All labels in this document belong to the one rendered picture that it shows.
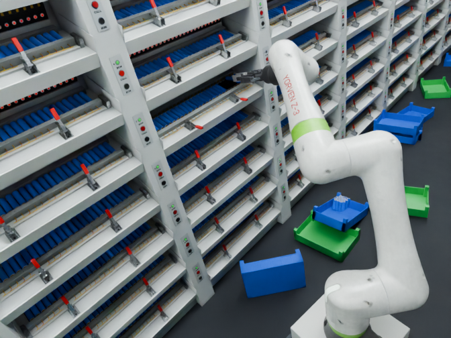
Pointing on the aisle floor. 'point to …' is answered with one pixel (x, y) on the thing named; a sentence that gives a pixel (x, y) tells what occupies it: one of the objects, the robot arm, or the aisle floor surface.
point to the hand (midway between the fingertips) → (239, 76)
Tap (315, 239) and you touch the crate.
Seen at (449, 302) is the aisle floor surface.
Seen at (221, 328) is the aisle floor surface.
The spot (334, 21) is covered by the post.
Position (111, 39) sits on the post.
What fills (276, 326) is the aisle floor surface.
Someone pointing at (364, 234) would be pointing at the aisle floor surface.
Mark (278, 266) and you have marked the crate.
